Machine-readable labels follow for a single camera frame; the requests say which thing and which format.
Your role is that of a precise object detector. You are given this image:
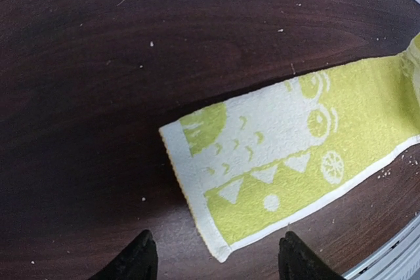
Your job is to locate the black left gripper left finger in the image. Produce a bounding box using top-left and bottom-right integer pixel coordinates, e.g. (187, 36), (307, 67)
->
(89, 230), (158, 280)

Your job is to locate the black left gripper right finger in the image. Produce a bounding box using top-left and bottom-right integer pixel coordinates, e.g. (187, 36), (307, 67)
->
(278, 231), (344, 280)

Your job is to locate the green crocodile pattern towel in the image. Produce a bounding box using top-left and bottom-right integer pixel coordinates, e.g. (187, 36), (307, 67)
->
(159, 37), (419, 262)

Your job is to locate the front aluminium rail panel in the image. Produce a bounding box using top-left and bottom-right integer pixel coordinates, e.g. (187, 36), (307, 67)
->
(343, 216), (420, 280)

